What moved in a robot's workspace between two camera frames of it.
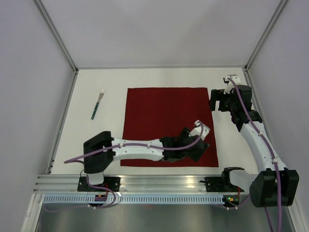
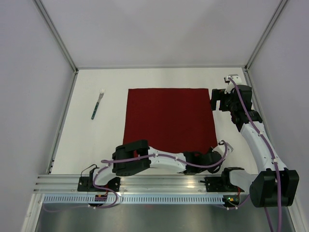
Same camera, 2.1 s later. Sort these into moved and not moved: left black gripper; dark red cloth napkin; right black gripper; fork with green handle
Moved: left black gripper
Not moved: fork with green handle; right black gripper; dark red cloth napkin
